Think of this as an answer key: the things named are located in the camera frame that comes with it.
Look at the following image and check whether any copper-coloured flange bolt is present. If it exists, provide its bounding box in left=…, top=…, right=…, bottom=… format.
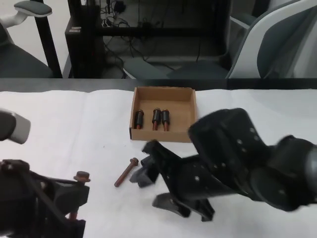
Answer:
left=68, top=170, right=91, bottom=222
left=113, top=157, right=139, bottom=188

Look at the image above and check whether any black cylindrical sleeve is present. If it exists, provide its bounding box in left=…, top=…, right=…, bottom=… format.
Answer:
left=129, top=158, right=157, bottom=188

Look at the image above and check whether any brown cardboard box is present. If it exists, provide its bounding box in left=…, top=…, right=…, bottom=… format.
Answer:
left=129, top=86, right=198, bottom=143

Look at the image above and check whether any bolt with black sleeve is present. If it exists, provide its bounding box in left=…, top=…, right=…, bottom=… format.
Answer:
left=161, top=109, right=172, bottom=132
left=134, top=109, right=145, bottom=130
left=151, top=107, right=162, bottom=131

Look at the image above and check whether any black computer tower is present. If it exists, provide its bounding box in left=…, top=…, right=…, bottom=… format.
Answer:
left=64, top=4, right=105, bottom=79

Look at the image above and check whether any grey and white office chair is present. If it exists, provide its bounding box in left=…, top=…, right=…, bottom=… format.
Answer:
left=0, top=0, right=54, bottom=79
left=123, top=0, right=317, bottom=80

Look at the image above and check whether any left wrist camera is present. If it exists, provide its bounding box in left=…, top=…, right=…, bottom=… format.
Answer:
left=0, top=110, right=32, bottom=145

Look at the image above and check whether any black desk frame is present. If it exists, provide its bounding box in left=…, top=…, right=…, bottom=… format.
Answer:
left=34, top=0, right=230, bottom=79

